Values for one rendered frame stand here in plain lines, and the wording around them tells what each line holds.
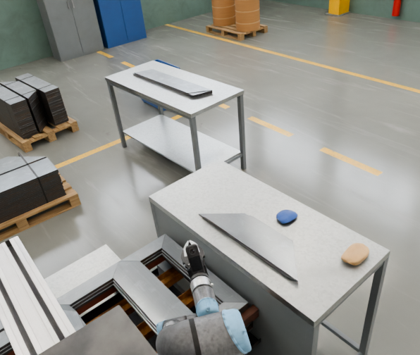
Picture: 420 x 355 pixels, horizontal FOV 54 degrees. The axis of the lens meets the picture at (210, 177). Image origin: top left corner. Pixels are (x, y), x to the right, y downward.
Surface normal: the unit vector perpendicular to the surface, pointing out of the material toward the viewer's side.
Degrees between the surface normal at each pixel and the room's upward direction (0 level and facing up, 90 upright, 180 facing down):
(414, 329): 0
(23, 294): 0
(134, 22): 90
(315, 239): 0
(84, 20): 90
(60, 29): 90
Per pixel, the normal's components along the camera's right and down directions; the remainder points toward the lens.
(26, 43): 0.62, 0.40
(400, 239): -0.09, -0.82
